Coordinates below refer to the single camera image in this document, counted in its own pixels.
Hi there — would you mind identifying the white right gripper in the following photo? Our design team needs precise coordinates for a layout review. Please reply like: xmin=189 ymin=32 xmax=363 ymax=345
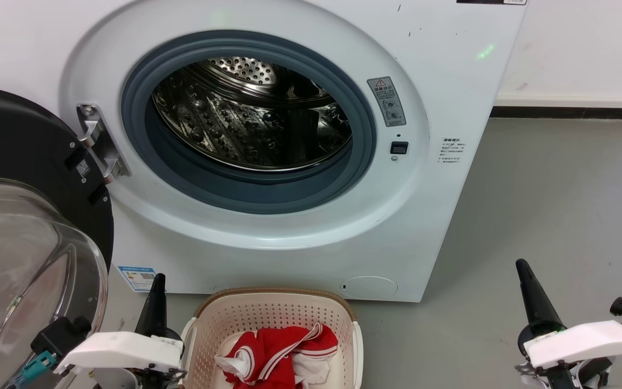
xmin=516 ymin=259 xmax=622 ymax=389

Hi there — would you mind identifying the grey warning triangle sticker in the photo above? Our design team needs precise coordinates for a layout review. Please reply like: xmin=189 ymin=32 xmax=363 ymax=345
xmin=367 ymin=76 xmax=407 ymax=128

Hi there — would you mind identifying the white front-load washing machine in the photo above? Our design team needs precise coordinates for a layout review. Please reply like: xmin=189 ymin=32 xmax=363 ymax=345
xmin=0 ymin=0 xmax=528 ymax=303

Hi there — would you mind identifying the stainless steel washing machine drum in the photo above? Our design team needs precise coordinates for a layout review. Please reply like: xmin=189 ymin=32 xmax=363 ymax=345
xmin=152 ymin=56 xmax=353 ymax=172

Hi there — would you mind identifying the printed black text label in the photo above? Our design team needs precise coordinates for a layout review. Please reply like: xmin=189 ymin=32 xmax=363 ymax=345
xmin=439 ymin=137 xmax=467 ymax=165

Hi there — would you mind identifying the metal washing machine door hinge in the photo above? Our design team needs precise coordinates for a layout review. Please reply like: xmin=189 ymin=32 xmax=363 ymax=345
xmin=76 ymin=104 xmax=131 ymax=184

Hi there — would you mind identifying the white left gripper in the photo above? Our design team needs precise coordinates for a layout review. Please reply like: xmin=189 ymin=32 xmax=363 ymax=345
xmin=55 ymin=273 xmax=185 ymax=389

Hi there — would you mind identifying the black skirting strip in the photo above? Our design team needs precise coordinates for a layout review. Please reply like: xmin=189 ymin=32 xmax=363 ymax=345
xmin=491 ymin=106 xmax=622 ymax=121

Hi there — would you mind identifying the cream perforated laundry basket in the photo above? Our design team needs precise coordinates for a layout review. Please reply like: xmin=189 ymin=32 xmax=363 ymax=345
xmin=180 ymin=287 xmax=364 ymax=389

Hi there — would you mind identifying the black glass washer door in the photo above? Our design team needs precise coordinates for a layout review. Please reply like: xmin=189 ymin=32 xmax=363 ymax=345
xmin=0 ymin=85 xmax=114 ymax=389

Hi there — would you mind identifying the round drain filter cover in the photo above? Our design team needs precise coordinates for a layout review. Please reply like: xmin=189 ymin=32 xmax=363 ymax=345
xmin=340 ymin=276 xmax=398 ymax=298

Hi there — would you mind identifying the red and white garment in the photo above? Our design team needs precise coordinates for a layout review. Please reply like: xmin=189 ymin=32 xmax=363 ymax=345
xmin=214 ymin=323 xmax=340 ymax=389

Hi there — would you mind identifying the blue energy label sticker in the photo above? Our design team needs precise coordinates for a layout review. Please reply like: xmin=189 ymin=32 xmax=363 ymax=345
xmin=117 ymin=265 xmax=157 ymax=293

